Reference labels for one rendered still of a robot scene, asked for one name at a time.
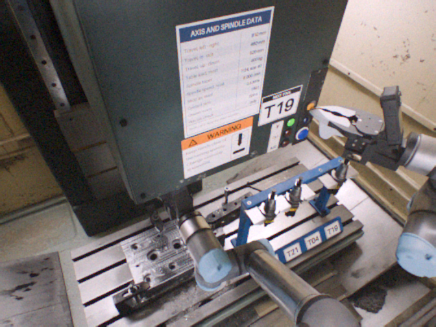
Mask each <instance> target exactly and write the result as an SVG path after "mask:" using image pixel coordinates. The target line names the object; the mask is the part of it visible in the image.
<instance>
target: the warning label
mask: <svg viewBox="0 0 436 327"><path fill-rule="evenodd" d="M252 120H253V116H252V117H249V118H247V119H244V120H241V121H238V122H235V123H232V124H229V125H227V126H224V127H221V128H217V129H215V130H212V131H209V132H206V133H203V134H200V135H198V136H194V137H192V138H189V139H185V140H183V141H182V155H183V163H184V176H185V178H188V177H191V176H193V175H196V174H198V173H201V172H203V171H206V170H209V169H211V168H213V167H216V166H218V165H221V164H224V163H226V162H229V161H231V160H234V159H236V158H239V157H242V156H244V155H246V154H248V150H249V145H250V135H251V130H252Z"/></svg>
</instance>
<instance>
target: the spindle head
mask: <svg viewBox="0 0 436 327"><path fill-rule="evenodd" d="M49 2H50V5H51V8H52V10H53V14H54V17H55V19H56V22H57V25H58V28H59V30H60V33H61V35H62V39H63V41H64V44H65V47H66V49H67V53H68V55H69V58H70V60H71V63H72V64H73V67H74V69H75V72H76V74H77V77H78V78H79V81H80V83H81V85H82V88H83V90H84V93H85V94H86V97H87V99H88V102H89V104H90V106H91V109H92V110H93V113H94V115H95V118H96V120H97V122H98V124H99V126H100V129H101V131H102V133H103V136H104V138H105V140H106V143H107V145H108V148H109V149H110V152H111V154H112V156H113V159H114V161H115V164H116V166H117V168H118V170H119V172H120V175H121V177H122V179H123V182H124V183H125V186H126V188H127V191H128V193H129V195H130V198H131V199H132V200H133V201H134V203H135V205H138V204H141V203H144V202H147V201H148V200H151V199H154V198H156V197H159V196H161V195H164V194H166V193H168V192H171V191H174V190H176V189H178V188H181V187H184V186H186V185H188V184H191V183H194V182H196V181H198V180H201V179H203V178H206V177H208V176H211V175H214V174H216V173H219V172H221V171H224V170H226V169H229V168H231V167H233V166H236V165H239V164H242V163H243V162H246V161H248V160H251V159H253V158H256V157H258V156H261V155H263V154H266V153H267V149H268V145H269V138H270V135H271V129H272V125H273V124H275V123H277V122H280V121H284V123H283V127H282V132H281V135H280V141H279V144H278V149H279V148H280V147H281V146H280V144H281V142H282V141H283V140H284V139H286V138H284V137H283V133H284V131H285V130H286V129H287V128H292V129H293V132H292V134H291V135H290V136H289V137H287V138H289V139H290V142H289V144H290V143H292V142H293V138H294V135H295V130H296V128H297V123H298V119H299V116H300V112H301V109H302V105H303V101H304V97H305V94H306V90H307V87H308V82H309V78H310V75H311V72H314V71H318V70H320V69H324V68H326V67H328V65H329V63H330V59H331V56H332V53H333V48H334V46H335V43H336V40H337V36H338V34H339V29H340V27H341V24H342V21H343V17H344V14H345V10H346V7H347V4H348V0H49ZM271 6H274V11H273V16H272V25H271V33H270V38H269V47H268V51H267V60H266V65H265V74H264V79H263V87H262V92H261V98H262V97H265V96H268V95H271V94H274V93H278V92H280V91H284V90H287V89H289V88H293V87H296V86H299V85H302V89H301V92H300V97H299V100H298V104H297V109H296V112H295V113H293V114H291V115H287V116H285V117H282V118H279V119H277V120H274V121H271V122H269V123H266V124H263V125H260V126H258V120H259V115H260V109H259V113H258V114H254V115H251V116H248V117H245V118H243V119H239V120H237V121H234V122H231V123H228V124H225V125H222V126H219V127H216V128H213V129H211V130H207V131H205V132H201V133H199V134H195V135H194V136H198V135H200V134H203V133H206V132H209V131H212V130H215V129H217V128H221V127H224V126H227V125H229V124H232V123H235V122H238V121H241V120H244V119H247V118H249V117H252V116H253V120H252V130H251V135H250V145H249V150H248V154H246V155H244V156H242V157H239V158H236V159H234V160H231V161H229V162H226V163H224V164H221V165H218V166H216V167H213V168H211V169H209V170H206V171H203V172H201V173H198V174H196V175H193V176H191V177H188V178H185V176H184V163H183V155H182V141H183V140H185V139H189V138H192V137H194V136H190V137H188V138H185V134H184V118H183V109H182V94H181V85H180V70H179V62H178V46H177V38H176V26H179V25H185V24H188V23H194V22H198V21H204V20H207V19H213V18H219V17H223V16H229V15H232V14H238V13H242V12H248V11H252V10H258V9H261V8H267V7H271ZM260 107H261V101H260ZM290 117H295V119H296V120H295V123H294V124H293V125H292V126H291V127H286V126H285V122H286V121H287V120H288V119H289V118H290Z"/></svg>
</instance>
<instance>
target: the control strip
mask: <svg viewBox="0 0 436 327"><path fill-rule="evenodd" d="M327 72H328V67H326V68H324V69H320V70H318V71H314V72H311V76H310V78H309V83H308V87H307V90H306V94H305V98H304V102H303V105H302V109H301V112H300V116H299V119H298V123H297V128H296V130H295V135H294V138H293V142H292V146H293V145H296V144H297V143H300V142H302V141H305V140H306V139H307V136H308V135H307V136H306V137H305V138H304V139H298V138H297V136H298V134H299V132H300V131H301V130H303V129H305V128H306V129H308V132H309V129H310V126H311V122H312V120H313V116H312V115H311V114H310V112H309V110H307V107H308V105H309V104H311V103H314V106H313V108H315V107H317V103H318V101H319V97H320V95H321V91H322V87H323V85H324V81H325V78H326V75H327ZM307 117H309V118H310V120H309V122H308V123H307V124H303V121H304V120H305V118H307ZM291 119H294V120H296V119H295V117H290V118H289V119H288V120H287V121H286V122H285V126H286V127H291V126H287V123H288V122H289V120H291ZM294 123H295V122H294ZM288 130H291V131H292V132H293V129H292V128H287V129H286V130H285V131H284V133H283V137H284V138H286V139H284V140H283V141H282V142H281V144H280V146H281V148H284V147H283V146H282V144H283V143H284V142H285V141H287V140H289V142H290V139H289V138H287V137H285V133H286V132H287V131H288ZM291 134H292V133H291ZM288 137H289V136H288ZM285 147H286V146H285Z"/></svg>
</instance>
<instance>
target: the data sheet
mask: <svg viewBox="0 0 436 327"><path fill-rule="evenodd" d="M273 11H274V6H271V7H267V8H261V9H258V10H252V11H248V12H242V13H238V14H232V15H229V16H223V17H219V18H213V19H207V20H204V21H198V22H194V23H188V24H185V25H179V26H176V38H177V46H178V62H179V70H180V85H181V94H182V109H183V118H184V134H185V138H188V137H190V136H194V135H195V134H199V133H201V132H205V131H207V130H211V129H213V128H216V127H219V126H222V125H225V124H228V123H231V122H234V121H237V120H239V119H243V118H245V117H248V116H251V115H254V114H258V113H259V109H260V101H261V92H262V87H263V79H264V74H265V65H266V60H267V51H268V47H269V38H270V33H271V25H272V20H273Z"/></svg>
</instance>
